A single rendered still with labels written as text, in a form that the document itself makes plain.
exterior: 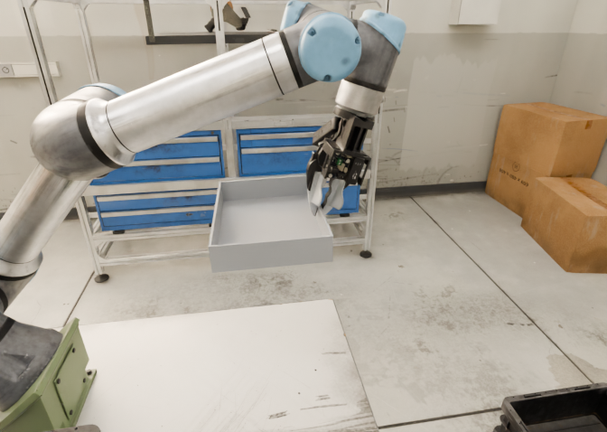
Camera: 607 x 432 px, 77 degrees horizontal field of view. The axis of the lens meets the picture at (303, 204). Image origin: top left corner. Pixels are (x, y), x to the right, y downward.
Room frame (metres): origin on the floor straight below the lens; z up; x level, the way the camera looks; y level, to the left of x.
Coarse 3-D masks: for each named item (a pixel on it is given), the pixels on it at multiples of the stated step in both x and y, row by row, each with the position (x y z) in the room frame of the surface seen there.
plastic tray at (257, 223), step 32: (224, 192) 0.78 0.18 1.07; (256, 192) 0.79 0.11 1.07; (288, 192) 0.80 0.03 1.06; (224, 224) 0.67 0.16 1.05; (256, 224) 0.67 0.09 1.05; (288, 224) 0.66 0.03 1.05; (320, 224) 0.64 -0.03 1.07; (224, 256) 0.52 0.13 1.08; (256, 256) 0.52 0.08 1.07; (288, 256) 0.53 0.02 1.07; (320, 256) 0.54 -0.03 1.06
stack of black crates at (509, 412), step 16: (592, 384) 0.67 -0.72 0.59; (512, 400) 0.62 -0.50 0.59; (528, 400) 0.63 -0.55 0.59; (544, 400) 0.64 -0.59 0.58; (560, 400) 0.64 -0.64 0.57; (576, 400) 0.65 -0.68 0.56; (592, 400) 0.66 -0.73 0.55; (512, 416) 0.59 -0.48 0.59; (528, 416) 0.63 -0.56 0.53; (544, 416) 0.64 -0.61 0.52; (560, 416) 0.65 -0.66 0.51; (576, 416) 0.66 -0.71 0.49; (592, 416) 0.66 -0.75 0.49
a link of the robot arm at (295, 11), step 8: (296, 0) 0.65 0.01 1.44; (288, 8) 0.63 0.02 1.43; (296, 8) 0.63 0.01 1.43; (304, 8) 0.63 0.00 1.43; (312, 8) 0.64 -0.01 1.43; (320, 8) 0.63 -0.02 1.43; (288, 16) 0.62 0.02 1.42; (296, 16) 0.62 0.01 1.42; (304, 16) 0.59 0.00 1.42; (288, 24) 0.62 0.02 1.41
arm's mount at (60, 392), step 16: (64, 336) 0.56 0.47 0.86; (80, 336) 0.61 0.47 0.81; (64, 352) 0.53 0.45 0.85; (80, 352) 0.59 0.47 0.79; (48, 368) 0.49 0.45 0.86; (64, 368) 0.52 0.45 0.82; (80, 368) 0.57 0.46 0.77; (48, 384) 0.46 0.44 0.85; (64, 384) 0.50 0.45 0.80; (80, 384) 0.55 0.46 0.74; (32, 400) 0.43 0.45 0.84; (48, 400) 0.46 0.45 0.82; (64, 400) 0.49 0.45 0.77; (80, 400) 0.53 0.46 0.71; (0, 416) 0.45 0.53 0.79; (16, 416) 0.43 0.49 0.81; (32, 416) 0.44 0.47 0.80; (48, 416) 0.44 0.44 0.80; (64, 416) 0.48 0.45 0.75
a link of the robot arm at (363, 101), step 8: (344, 80) 0.65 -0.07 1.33; (344, 88) 0.65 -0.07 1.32; (352, 88) 0.64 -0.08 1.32; (360, 88) 0.63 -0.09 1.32; (368, 88) 0.70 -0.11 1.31; (344, 96) 0.64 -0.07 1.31; (352, 96) 0.63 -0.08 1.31; (360, 96) 0.63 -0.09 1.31; (368, 96) 0.63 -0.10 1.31; (376, 96) 0.64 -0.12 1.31; (344, 104) 0.64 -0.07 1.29; (352, 104) 0.63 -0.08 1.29; (360, 104) 0.63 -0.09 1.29; (368, 104) 0.63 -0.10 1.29; (376, 104) 0.64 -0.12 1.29; (352, 112) 0.63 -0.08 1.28; (360, 112) 0.63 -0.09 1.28; (368, 112) 0.63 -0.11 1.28; (376, 112) 0.65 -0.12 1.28
